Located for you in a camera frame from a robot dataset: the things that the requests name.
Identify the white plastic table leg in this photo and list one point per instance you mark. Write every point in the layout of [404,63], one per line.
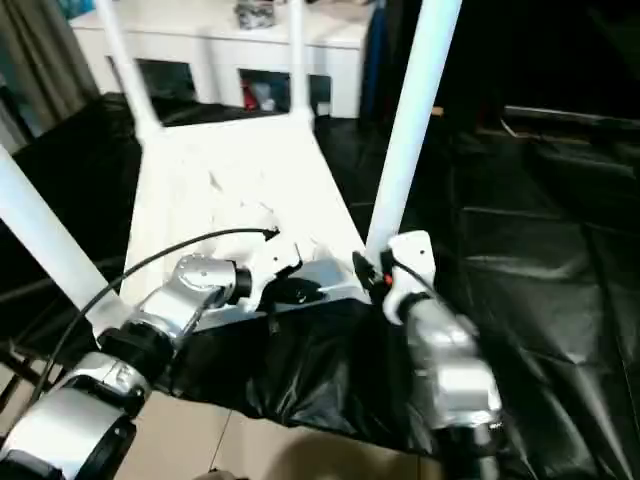
[415,125]
[45,225]
[299,60]
[130,70]

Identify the black folding table frame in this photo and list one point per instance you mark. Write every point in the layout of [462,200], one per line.
[15,360]

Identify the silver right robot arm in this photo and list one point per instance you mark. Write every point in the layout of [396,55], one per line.
[450,350]

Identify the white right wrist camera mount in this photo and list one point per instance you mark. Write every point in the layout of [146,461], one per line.
[410,260]

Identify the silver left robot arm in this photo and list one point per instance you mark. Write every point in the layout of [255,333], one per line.
[165,300]

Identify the black plastic mat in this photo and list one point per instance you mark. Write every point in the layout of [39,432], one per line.
[525,250]

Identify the dark bundle of small parts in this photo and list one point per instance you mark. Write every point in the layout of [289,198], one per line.
[256,15]

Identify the small tan tag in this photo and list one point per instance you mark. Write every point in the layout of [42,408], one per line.
[438,112]

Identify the white plastic table top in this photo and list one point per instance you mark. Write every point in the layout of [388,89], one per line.
[225,175]

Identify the red bottle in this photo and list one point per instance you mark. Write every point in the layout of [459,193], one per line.
[248,97]

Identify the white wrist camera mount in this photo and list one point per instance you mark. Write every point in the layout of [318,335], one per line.
[272,260]
[410,260]

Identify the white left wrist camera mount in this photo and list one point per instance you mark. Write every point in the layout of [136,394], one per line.
[272,260]

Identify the white cabinet with glass doors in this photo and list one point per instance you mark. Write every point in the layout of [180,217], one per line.
[210,45]

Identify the grey and blue curtain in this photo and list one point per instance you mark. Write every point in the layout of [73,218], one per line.
[40,65]

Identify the black flat panel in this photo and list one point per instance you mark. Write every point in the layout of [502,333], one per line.
[575,115]

